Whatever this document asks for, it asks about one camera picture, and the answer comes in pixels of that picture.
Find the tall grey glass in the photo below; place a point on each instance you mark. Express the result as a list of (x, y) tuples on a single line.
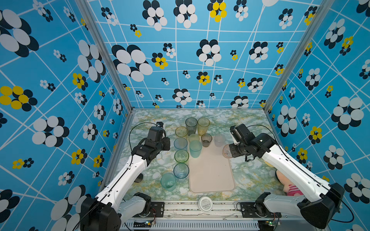
[(191, 124)]

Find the pink dotted glass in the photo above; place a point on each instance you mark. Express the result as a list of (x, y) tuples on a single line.
[(226, 152)]

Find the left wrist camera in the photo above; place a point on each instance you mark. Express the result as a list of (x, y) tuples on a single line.
[(157, 133)]

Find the small grey glass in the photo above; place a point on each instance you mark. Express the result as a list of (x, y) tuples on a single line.
[(206, 140)]

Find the clear dotted glass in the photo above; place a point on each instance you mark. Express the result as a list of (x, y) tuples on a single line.
[(219, 140)]

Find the blue short glass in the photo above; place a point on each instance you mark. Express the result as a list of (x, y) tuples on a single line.
[(180, 143)]

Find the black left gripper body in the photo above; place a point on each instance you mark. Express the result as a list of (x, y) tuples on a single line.
[(164, 145)]

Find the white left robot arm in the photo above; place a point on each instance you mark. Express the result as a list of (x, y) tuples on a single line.
[(102, 212)]

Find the pink plush doll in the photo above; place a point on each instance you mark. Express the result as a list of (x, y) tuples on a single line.
[(288, 187)]

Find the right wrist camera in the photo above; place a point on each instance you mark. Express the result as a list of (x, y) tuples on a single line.
[(241, 134)]

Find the aluminium corner post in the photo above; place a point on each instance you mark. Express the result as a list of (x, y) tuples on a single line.
[(306, 38), (98, 39)]

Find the light green short glass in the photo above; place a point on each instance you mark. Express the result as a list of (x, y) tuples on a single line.
[(193, 137)]

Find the tall yellow glass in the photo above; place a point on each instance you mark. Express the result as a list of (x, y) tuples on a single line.
[(203, 124)]

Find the teal glass lowest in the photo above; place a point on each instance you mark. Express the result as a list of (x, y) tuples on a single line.
[(168, 181)]

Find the white round lid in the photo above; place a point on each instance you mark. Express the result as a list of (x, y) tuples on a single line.
[(205, 204)]

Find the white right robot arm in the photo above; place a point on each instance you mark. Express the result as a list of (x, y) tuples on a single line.
[(319, 200)]

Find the blue glass lower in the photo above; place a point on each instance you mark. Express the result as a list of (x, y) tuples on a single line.
[(181, 171)]

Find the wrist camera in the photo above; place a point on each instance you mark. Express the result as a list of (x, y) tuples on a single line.
[(157, 133), (241, 134)]

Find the beige plastic tray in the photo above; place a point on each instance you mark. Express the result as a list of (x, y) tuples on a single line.
[(211, 171)]

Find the yellow short glass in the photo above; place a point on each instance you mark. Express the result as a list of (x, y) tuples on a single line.
[(181, 132)]

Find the teal glass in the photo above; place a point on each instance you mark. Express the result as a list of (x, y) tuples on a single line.
[(195, 148)]

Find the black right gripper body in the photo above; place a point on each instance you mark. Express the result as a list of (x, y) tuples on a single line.
[(237, 150)]

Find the aluminium corner post left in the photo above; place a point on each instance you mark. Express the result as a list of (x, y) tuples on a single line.
[(98, 39)]

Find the aluminium corner post right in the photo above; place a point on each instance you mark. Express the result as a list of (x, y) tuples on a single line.
[(306, 38)]

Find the aluminium front rail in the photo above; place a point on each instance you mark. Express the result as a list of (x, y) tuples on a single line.
[(224, 216)]

